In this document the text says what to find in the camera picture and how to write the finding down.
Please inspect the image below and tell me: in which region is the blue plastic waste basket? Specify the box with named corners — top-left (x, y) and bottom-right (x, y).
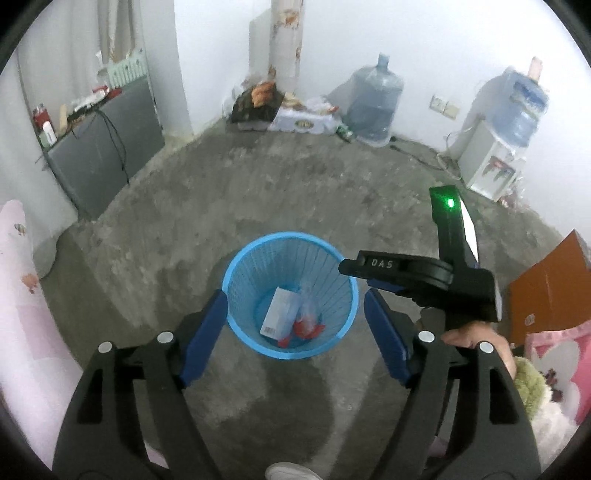
top-left (222, 232), bottom-right (360, 361)

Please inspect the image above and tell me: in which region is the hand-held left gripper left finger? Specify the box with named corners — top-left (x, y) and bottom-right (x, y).
top-left (52, 288), bottom-right (229, 480)

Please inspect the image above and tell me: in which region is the blue jug on dispenser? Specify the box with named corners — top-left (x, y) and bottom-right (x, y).
top-left (489, 58), bottom-right (550, 148)

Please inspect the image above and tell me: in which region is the white plastic bag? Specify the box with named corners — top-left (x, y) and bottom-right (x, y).
top-left (305, 95), bottom-right (340, 116)

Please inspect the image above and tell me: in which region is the power strip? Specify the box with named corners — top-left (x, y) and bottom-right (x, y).
top-left (67, 95), bottom-right (112, 121)

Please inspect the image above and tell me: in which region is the brown cardboard box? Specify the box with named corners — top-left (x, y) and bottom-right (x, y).
top-left (508, 229), bottom-right (591, 347)

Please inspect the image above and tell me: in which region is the red wrapper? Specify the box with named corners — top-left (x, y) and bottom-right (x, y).
top-left (277, 318), bottom-right (326, 348)

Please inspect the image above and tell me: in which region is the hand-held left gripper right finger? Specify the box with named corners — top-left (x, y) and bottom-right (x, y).
top-left (364, 287), bottom-right (543, 480)

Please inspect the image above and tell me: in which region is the white water dispenser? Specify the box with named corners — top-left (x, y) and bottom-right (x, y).
top-left (457, 117), bottom-right (527, 201)

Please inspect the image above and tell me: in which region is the white board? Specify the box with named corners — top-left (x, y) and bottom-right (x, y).
top-left (249, 10), bottom-right (273, 79)

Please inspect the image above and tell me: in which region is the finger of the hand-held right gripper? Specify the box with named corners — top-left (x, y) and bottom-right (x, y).
top-left (338, 250), bottom-right (433, 302)

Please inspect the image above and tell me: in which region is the person's right hand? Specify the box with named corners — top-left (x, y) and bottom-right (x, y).
top-left (441, 322), bottom-right (518, 377)

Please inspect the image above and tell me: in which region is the white cardboard box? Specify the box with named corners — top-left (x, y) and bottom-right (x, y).
top-left (260, 286), bottom-right (301, 340)

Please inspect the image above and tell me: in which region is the blue water jug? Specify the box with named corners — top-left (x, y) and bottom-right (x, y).
top-left (344, 53), bottom-right (404, 148)

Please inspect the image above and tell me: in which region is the floor cable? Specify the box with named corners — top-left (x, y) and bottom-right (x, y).
top-left (390, 134), bottom-right (463, 182)

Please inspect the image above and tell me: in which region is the clear plastic bag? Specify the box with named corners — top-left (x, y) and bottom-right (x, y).
top-left (295, 284), bottom-right (320, 324)

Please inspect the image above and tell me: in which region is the green white picket holder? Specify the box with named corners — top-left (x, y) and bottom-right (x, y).
top-left (107, 47), bottom-right (151, 88)

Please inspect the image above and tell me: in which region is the white shoe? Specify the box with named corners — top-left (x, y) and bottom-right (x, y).
top-left (265, 462), bottom-right (324, 480)

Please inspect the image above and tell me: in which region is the wall socket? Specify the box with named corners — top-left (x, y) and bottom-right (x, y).
top-left (429, 95), bottom-right (460, 118)

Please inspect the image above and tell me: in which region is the white curtain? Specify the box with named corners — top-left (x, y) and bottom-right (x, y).
top-left (17, 0), bottom-right (182, 134)

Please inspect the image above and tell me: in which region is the grey cabinet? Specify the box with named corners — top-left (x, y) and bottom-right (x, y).
top-left (44, 76), bottom-right (166, 220)

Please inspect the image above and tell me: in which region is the pink flower printed cloth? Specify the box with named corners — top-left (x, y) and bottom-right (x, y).
top-left (524, 318), bottom-right (591, 425)

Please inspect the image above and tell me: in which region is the black cable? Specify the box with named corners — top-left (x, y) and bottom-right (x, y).
top-left (95, 108), bottom-right (131, 185)

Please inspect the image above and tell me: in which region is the white floral paper roll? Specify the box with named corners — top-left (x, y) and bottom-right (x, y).
top-left (269, 0), bottom-right (306, 90)

